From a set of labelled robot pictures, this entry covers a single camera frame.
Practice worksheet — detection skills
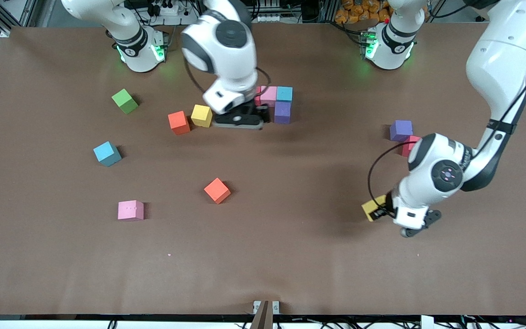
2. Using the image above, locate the yellow foam cube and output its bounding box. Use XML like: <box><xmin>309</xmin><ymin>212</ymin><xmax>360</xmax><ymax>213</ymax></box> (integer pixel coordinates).
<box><xmin>362</xmin><ymin>195</ymin><xmax>388</xmax><ymax>223</ymax></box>
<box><xmin>191</xmin><ymin>104</ymin><xmax>213</xmax><ymax>128</ymax></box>

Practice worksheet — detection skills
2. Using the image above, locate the purple foam cube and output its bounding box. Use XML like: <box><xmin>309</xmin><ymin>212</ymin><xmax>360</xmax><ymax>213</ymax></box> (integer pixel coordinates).
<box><xmin>274</xmin><ymin>101</ymin><xmax>292</xmax><ymax>124</ymax></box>
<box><xmin>389</xmin><ymin>120</ymin><xmax>413</xmax><ymax>142</ymax></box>

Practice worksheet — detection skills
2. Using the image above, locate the pink foam cube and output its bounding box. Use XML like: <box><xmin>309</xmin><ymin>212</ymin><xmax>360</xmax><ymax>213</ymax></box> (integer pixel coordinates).
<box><xmin>260</xmin><ymin>86</ymin><xmax>278</xmax><ymax>108</ymax></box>
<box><xmin>117</xmin><ymin>200</ymin><xmax>144</xmax><ymax>222</ymax></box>

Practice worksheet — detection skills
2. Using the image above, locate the orange foam cube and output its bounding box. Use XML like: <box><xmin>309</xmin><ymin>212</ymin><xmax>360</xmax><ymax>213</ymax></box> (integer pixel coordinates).
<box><xmin>168</xmin><ymin>111</ymin><xmax>191</xmax><ymax>135</ymax></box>
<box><xmin>204</xmin><ymin>177</ymin><xmax>231</xmax><ymax>205</ymax></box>

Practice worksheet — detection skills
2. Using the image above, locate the grey electronics box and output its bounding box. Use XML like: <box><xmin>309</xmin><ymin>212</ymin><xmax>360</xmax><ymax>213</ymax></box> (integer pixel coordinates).
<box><xmin>249</xmin><ymin>0</ymin><xmax>282</xmax><ymax>22</ymax></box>

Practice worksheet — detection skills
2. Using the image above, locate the green foam cube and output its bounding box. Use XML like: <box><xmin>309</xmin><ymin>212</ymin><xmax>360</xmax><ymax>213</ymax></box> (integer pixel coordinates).
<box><xmin>111</xmin><ymin>89</ymin><xmax>139</xmax><ymax>115</ymax></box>

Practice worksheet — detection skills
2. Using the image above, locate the brown paper table cover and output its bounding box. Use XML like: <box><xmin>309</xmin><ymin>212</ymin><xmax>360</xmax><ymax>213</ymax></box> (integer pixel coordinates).
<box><xmin>0</xmin><ymin>22</ymin><xmax>526</xmax><ymax>317</ymax></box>

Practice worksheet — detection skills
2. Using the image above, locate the white power strip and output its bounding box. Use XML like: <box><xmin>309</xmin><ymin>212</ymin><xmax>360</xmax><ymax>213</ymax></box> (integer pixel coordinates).
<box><xmin>147</xmin><ymin>0</ymin><xmax>186</xmax><ymax>16</ymax></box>

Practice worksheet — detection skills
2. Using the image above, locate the orange mesh bag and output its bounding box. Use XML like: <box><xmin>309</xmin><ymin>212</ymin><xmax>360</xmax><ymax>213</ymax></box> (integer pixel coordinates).
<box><xmin>335</xmin><ymin>0</ymin><xmax>392</xmax><ymax>24</ymax></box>

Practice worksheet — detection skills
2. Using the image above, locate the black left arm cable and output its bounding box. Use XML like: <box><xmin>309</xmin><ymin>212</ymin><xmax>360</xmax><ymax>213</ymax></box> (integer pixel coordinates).
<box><xmin>367</xmin><ymin>0</ymin><xmax>526</xmax><ymax>216</ymax></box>

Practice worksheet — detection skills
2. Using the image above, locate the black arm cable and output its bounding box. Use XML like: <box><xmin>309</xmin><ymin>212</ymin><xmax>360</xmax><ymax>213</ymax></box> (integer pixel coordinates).
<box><xmin>367</xmin><ymin>0</ymin><xmax>526</xmax><ymax>216</ymax></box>
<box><xmin>184</xmin><ymin>57</ymin><xmax>272</xmax><ymax>94</ymax></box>

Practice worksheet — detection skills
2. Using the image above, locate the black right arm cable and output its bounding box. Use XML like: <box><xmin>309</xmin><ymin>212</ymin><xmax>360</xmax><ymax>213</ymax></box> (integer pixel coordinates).
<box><xmin>184</xmin><ymin>57</ymin><xmax>272</xmax><ymax>94</ymax></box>

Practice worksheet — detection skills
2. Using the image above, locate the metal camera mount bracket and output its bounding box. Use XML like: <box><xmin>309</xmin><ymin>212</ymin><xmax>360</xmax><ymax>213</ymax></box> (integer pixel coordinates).
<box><xmin>250</xmin><ymin>300</ymin><xmax>280</xmax><ymax>329</ymax></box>

